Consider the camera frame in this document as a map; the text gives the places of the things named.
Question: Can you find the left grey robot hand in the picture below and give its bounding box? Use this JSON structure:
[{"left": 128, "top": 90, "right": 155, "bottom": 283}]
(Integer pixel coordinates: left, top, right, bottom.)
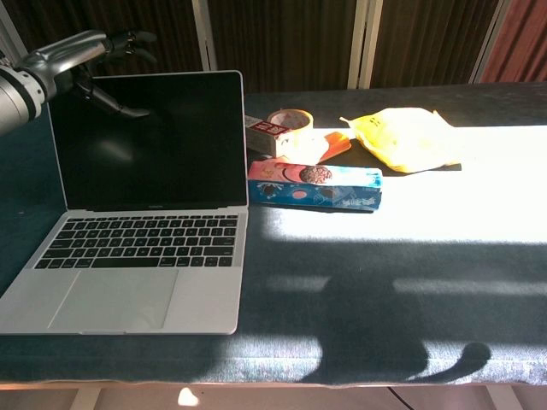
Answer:
[{"left": 15, "top": 29, "right": 158, "bottom": 120}]

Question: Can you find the silver laptop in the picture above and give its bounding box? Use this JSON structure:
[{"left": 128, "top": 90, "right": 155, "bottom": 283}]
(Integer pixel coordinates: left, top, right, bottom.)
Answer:
[{"left": 0, "top": 70, "right": 250, "bottom": 337}]

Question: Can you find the red white carton box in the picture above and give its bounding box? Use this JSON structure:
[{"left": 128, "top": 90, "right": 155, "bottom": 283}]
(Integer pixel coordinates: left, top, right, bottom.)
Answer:
[{"left": 244, "top": 114, "right": 291, "bottom": 156}]

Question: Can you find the brown packing tape roll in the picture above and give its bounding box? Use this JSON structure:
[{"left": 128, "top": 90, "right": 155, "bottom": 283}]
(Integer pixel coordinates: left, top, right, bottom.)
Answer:
[{"left": 267, "top": 108, "right": 315, "bottom": 132}]

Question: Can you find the blue pink cookie box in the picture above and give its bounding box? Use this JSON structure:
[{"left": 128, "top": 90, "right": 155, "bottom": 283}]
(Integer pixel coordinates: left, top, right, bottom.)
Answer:
[{"left": 247, "top": 156, "right": 385, "bottom": 214}]

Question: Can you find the orange snack packet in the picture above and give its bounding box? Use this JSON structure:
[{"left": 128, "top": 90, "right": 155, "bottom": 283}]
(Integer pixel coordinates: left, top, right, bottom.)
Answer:
[{"left": 318, "top": 131, "right": 354, "bottom": 164}]

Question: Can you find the yellow snack bag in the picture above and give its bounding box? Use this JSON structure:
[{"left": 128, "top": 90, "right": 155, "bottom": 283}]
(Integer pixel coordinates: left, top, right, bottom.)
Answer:
[{"left": 339, "top": 107, "right": 463, "bottom": 173}]

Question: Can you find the dark green table cloth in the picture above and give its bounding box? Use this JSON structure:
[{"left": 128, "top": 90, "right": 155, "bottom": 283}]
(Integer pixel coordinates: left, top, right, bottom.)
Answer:
[{"left": 0, "top": 80, "right": 547, "bottom": 388}]

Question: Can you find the white partition frame post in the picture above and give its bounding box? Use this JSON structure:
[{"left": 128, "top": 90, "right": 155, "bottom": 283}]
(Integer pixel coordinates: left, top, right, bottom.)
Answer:
[
  {"left": 468, "top": 0, "right": 514, "bottom": 85},
  {"left": 191, "top": 0, "right": 219, "bottom": 73},
  {"left": 346, "top": 0, "right": 384, "bottom": 90}
]

